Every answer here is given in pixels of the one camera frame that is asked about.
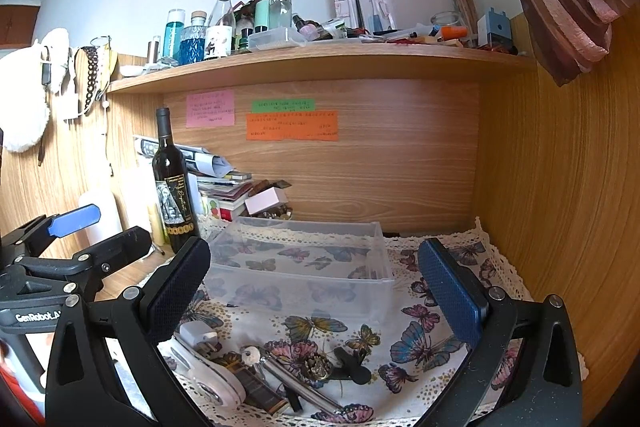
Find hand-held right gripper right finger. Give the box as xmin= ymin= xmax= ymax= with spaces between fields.
xmin=417 ymin=237 xmax=587 ymax=427

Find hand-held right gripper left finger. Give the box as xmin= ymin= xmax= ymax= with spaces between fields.
xmin=45 ymin=236 xmax=217 ymax=427

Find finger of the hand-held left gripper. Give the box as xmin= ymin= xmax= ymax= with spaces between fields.
xmin=0 ymin=203 xmax=103 ymax=269
xmin=70 ymin=226 xmax=154 ymax=303

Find white plug adapter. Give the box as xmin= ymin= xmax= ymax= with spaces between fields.
xmin=177 ymin=320 xmax=221 ymax=356

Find dark wine bottle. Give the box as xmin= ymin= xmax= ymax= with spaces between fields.
xmin=151 ymin=107 xmax=201 ymax=253

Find butterfly print lace tablecloth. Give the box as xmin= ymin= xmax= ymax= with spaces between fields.
xmin=135 ymin=215 xmax=588 ymax=427

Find stack of books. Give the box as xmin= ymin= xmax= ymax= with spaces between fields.
xmin=196 ymin=170 xmax=254 ymax=223

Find black plastic clip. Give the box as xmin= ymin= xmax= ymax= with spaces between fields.
xmin=332 ymin=346 xmax=374 ymax=386

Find rolled magazine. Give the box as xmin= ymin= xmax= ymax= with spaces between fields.
xmin=132 ymin=135 xmax=237 ymax=180

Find clear plastic storage box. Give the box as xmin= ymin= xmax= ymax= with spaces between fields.
xmin=204 ymin=215 xmax=396 ymax=322

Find pink cardboard box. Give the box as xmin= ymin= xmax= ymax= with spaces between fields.
xmin=244 ymin=187 xmax=289 ymax=216

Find dark brown rectangular bar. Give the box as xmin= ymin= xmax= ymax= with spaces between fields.
xmin=220 ymin=353 xmax=292 ymax=418

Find white fluffy pad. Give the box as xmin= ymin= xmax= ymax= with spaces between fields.
xmin=0 ymin=28 xmax=71 ymax=154

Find gold ornament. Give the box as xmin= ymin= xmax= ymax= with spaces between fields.
xmin=305 ymin=354 xmax=334 ymax=381

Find silver metal tube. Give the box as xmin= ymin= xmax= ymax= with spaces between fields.
xmin=259 ymin=353 xmax=346 ymax=414

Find pink paper note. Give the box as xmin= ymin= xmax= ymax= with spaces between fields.
xmin=186 ymin=90 xmax=236 ymax=128

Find orange paper note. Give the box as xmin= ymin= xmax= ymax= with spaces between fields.
xmin=245 ymin=110 xmax=340 ymax=142

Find teal liquid bottle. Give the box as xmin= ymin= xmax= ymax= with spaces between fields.
xmin=162 ymin=9 xmax=187 ymax=64

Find green paper note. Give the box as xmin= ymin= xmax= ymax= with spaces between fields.
xmin=251 ymin=98 xmax=314 ymax=114

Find blue patterned glass bottle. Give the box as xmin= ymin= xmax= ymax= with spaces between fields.
xmin=179 ymin=11 xmax=208 ymax=62

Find tall clear labelled bottle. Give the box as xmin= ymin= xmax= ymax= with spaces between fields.
xmin=204 ymin=0 xmax=237 ymax=60

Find orange capped tube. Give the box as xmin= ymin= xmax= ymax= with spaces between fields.
xmin=434 ymin=25 xmax=469 ymax=42

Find clear lidded plastic case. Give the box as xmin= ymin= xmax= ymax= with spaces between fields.
xmin=247 ymin=27 xmax=308 ymax=52

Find wooden shelf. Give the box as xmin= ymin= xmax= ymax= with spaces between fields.
xmin=106 ymin=41 xmax=540 ymax=96

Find blue grey pencil sharpener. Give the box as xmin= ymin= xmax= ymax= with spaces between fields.
xmin=476 ymin=7 xmax=514 ymax=52

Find empty glass jar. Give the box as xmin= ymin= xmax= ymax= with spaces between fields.
xmin=430 ymin=11 xmax=461 ymax=38

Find green pump bottle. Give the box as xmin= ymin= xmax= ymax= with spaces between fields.
xmin=254 ymin=0 xmax=277 ymax=34

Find tall jar of sticks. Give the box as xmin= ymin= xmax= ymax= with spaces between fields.
xmin=449 ymin=0 xmax=482 ymax=38

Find clear glass bottle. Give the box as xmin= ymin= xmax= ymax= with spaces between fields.
xmin=270 ymin=0 xmax=294 ymax=30

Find toothbrush blister pack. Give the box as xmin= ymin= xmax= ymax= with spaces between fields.
xmin=330 ymin=0 xmax=398 ymax=35

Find white charger with cable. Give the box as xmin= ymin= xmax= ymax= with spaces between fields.
xmin=61 ymin=47 xmax=86 ymax=122

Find beaded strap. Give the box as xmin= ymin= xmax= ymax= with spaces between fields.
xmin=74 ymin=36 xmax=113 ymax=116

